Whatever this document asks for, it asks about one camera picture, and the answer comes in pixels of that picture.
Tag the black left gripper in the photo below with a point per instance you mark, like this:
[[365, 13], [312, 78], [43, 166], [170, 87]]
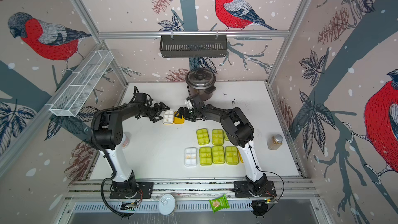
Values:
[[158, 111]]

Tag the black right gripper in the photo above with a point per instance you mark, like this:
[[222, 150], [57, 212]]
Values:
[[185, 115]]

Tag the yellow pillbox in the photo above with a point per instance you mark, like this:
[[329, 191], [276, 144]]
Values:
[[169, 118], [240, 157]]

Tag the clear white pillbox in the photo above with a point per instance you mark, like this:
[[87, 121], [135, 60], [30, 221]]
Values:
[[191, 157]]

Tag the large green pillbox front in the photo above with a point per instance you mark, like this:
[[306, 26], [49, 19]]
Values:
[[218, 155]]

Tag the small green pillbox front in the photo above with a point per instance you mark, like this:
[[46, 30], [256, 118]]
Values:
[[225, 136]]

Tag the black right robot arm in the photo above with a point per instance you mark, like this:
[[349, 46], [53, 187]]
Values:
[[240, 133]]

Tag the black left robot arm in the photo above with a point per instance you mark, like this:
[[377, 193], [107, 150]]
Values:
[[107, 136]]

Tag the silver rice cooker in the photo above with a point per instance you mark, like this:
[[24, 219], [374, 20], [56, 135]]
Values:
[[201, 82]]

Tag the small white cup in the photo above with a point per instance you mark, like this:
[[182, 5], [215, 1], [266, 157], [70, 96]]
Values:
[[125, 141]]

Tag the white round lid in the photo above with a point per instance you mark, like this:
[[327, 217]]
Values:
[[167, 204]]

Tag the amber glass jar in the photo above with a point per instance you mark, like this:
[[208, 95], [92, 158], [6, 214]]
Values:
[[275, 142]]

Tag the green snack packet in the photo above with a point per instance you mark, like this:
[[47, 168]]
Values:
[[219, 203]]

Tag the black hanging wire basket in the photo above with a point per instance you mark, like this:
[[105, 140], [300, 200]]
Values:
[[193, 46]]

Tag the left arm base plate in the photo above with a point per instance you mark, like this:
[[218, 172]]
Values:
[[124, 190]]

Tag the white wire mesh shelf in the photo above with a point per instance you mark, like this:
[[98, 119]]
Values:
[[73, 98]]

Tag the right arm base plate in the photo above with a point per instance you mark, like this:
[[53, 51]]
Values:
[[246, 189]]

